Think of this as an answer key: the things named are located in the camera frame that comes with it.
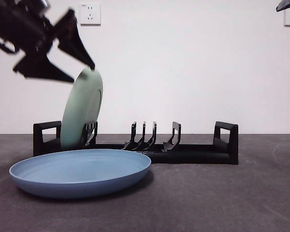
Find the green round plate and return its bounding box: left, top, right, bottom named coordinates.
left=60, top=67, right=104, bottom=153

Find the blue round plate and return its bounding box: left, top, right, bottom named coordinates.
left=9, top=148, right=152, bottom=200

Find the black plate rack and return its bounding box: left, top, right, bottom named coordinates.
left=33, top=120, right=239, bottom=166

